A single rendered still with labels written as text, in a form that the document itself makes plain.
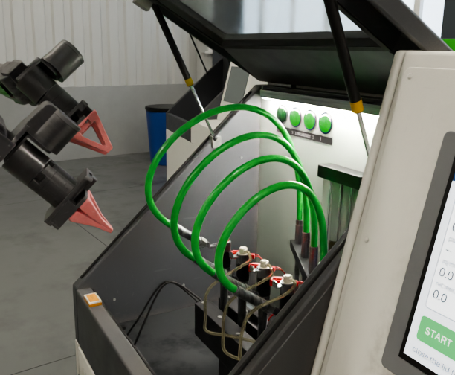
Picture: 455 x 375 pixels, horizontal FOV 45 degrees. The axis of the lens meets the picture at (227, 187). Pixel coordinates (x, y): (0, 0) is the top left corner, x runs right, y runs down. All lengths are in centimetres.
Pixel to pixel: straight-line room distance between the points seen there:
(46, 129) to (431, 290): 61
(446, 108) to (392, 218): 17
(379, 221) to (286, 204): 65
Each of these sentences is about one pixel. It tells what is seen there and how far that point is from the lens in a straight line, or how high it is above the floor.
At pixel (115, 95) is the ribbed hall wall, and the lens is 809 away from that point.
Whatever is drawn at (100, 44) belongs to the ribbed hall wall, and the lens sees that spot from 800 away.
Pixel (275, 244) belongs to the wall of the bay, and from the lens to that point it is 156.
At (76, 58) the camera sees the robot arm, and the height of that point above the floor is 153.
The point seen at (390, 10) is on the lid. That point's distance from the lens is 88.
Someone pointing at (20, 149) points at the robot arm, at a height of 139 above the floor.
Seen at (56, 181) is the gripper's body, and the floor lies 134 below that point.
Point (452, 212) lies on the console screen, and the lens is 78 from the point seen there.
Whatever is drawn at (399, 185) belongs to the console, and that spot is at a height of 136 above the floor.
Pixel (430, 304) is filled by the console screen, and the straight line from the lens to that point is 79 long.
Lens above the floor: 155
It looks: 14 degrees down
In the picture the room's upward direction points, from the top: 1 degrees clockwise
